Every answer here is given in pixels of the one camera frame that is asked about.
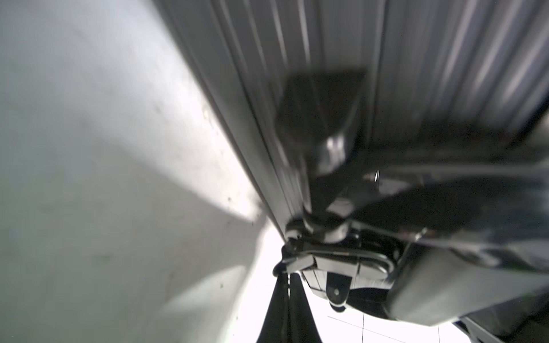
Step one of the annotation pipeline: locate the black poker case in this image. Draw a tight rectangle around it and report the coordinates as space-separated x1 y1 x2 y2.
154 0 549 316

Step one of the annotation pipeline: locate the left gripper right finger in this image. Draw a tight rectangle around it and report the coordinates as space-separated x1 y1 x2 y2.
289 273 322 343

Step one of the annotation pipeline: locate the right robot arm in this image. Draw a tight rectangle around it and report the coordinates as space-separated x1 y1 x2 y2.
349 172 548 342

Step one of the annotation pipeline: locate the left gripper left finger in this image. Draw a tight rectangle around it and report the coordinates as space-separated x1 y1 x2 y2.
257 274 289 343

